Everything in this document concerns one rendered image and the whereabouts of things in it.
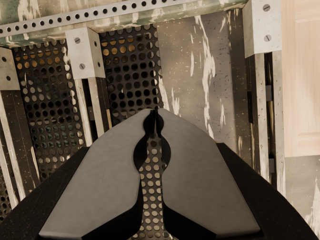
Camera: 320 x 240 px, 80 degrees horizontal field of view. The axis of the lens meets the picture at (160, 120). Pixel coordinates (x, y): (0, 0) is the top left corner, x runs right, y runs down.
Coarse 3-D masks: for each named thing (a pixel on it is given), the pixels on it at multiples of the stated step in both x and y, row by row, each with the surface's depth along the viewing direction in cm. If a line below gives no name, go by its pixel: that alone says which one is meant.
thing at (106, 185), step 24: (144, 120) 10; (96, 144) 9; (120, 144) 9; (144, 144) 9; (96, 168) 8; (120, 168) 7; (72, 192) 7; (96, 192) 7; (120, 192) 7; (72, 216) 6; (96, 216) 6; (120, 216) 6
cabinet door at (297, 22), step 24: (288, 0) 47; (312, 0) 46; (288, 24) 48; (312, 24) 47; (288, 48) 49; (312, 48) 48; (288, 72) 49; (312, 72) 49; (288, 96) 50; (312, 96) 50; (288, 120) 51; (312, 120) 51; (288, 144) 52; (312, 144) 52
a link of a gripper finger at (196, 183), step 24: (168, 120) 10; (168, 144) 9; (192, 144) 8; (168, 168) 7; (192, 168) 7; (216, 168) 7; (168, 192) 6; (192, 192) 6; (216, 192) 6; (240, 192) 6; (168, 216) 6; (192, 216) 6; (216, 216) 6; (240, 216) 6
